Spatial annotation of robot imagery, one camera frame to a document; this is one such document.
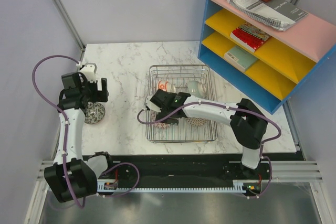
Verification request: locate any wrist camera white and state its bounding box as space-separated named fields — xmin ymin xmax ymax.
xmin=144 ymin=95 xmax=161 ymax=112
xmin=76 ymin=61 xmax=97 ymax=83

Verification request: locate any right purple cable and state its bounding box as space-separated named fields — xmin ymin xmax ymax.
xmin=136 ymin=103 xmax=282 ymax=200

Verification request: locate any brown patterned bowl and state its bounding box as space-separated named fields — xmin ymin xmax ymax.
xmin=186 ymin=118 xmax=208 ymax=127

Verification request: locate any orange patterned glass bowl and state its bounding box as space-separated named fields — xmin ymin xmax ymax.
xmin=157 ymin=80 xmax=176 ymax=93

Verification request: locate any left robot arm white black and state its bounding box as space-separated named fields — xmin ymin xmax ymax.
xmin=44 ymin=72 xmax=115 ymax=203

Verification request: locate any light green book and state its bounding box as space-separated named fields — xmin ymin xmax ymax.
xmin=224 ymin=46 xmax=258 ymax=73

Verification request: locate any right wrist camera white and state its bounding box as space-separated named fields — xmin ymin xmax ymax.
xmin=144 ymin=95 xmax=161 ymax=112

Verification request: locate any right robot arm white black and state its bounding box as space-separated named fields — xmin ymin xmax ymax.
xmin=145 ymin=89 xmax=268 ymax=179

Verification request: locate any grey setup guide booklet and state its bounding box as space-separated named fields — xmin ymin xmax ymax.
xmin=244 ymin=0 xmax=309 ymax=31

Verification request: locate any red patterned book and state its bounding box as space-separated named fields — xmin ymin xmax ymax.
xmin=230 ymin=22 xmax=271 ymax=52

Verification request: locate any spiral bound notebook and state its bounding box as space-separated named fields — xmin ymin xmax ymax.
xmin=227 ymin=0 xmax=296 ymax=31

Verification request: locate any aluminium frame rail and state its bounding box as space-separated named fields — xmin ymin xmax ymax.
xmin=36 ymin=159 xmax=323 ymax=183

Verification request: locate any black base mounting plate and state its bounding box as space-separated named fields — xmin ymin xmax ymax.
xmin=78 ymin=152 xmax=307 ymax=188

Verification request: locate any purple cable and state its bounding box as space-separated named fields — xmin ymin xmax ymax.
xmin=136 ymin=103 xmax=282 ymax=200
xmin=31 ymin=55 xmax=141 ymax=209

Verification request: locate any colourful wooden shelf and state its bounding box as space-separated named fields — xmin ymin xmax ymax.
xmin=198 ymin=0 xmax=335 ymax=113

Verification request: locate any light blue cable duct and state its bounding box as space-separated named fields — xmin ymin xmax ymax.
xmin=97 ymin=179 xmax=258 ymax=194

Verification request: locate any grey patterned bowl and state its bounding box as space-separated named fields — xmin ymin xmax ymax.
xmin=85 ymin=102 xmax=106 ymax=125

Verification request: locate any blue patterned bowl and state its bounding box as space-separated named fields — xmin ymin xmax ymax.
xmin=154 ymin=122 xmax=170 ymax=130

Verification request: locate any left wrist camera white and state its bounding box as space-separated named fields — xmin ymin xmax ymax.
xmin=76 ymin=61 xmax=97 ymax=83

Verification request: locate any green glass bowl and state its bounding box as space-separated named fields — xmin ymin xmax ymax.
xmin=187 ymin=80 xmax=207 ymax=98

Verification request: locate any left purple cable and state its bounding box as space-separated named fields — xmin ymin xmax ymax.
xmin=31 ymin=55 xmax=141 ymax=209

